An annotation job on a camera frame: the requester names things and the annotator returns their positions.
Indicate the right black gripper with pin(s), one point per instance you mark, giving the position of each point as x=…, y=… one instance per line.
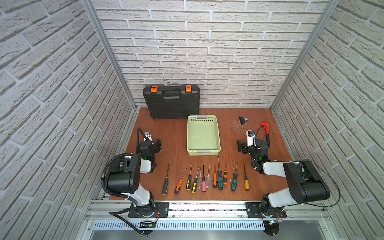
x=246, y=150

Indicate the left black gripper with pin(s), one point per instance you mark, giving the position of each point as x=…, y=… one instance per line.
x=156, y=145

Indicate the yellow orange handle screwdriver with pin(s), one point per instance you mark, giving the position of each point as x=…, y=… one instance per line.
x=246, y=181

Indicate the orange short screwdriver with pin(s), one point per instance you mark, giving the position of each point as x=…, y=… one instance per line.
x=225, y=175

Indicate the black yellow long screwdriver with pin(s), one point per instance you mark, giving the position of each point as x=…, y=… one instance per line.
x=166, y=182

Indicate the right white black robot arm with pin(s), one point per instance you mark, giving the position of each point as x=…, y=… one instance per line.
x=305, y=184

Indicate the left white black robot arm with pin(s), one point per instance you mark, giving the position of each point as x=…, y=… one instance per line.
x=121, y=176

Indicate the light green plastic bin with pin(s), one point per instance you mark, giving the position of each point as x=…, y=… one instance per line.
x=203, y=137

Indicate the large green black screwdriver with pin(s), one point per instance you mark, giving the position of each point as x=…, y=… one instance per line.
x=220, y=181

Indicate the orange black small screwdriver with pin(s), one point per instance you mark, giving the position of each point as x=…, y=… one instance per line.
x=215, y=180

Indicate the clear red tester screwdriver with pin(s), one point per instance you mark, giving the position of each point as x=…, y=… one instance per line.
x=208, y=178

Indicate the small black relay component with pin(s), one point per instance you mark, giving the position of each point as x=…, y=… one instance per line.
x=243, y=120

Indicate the red black pipe wrench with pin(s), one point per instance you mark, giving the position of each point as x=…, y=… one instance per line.
x=266, y=137

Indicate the black plastic tool case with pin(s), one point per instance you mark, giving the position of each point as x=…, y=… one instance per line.
x=172, y=102

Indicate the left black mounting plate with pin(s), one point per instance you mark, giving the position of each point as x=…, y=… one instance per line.
x=152, y=210

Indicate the black mounting plate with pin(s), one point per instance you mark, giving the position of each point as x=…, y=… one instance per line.
x=262, y=210
x=152, y=210

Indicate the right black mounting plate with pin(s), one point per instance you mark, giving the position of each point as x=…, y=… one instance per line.
x=262, y=210

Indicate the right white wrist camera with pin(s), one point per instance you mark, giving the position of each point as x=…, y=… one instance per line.
x=250, y=137

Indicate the pink handle screwdriver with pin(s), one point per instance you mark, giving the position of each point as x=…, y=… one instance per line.
x=203, y=181

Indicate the clear handle tester screwdriver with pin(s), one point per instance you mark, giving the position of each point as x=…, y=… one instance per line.
x=200, y=180

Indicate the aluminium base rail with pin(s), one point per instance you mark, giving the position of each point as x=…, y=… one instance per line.
x=199, y=215

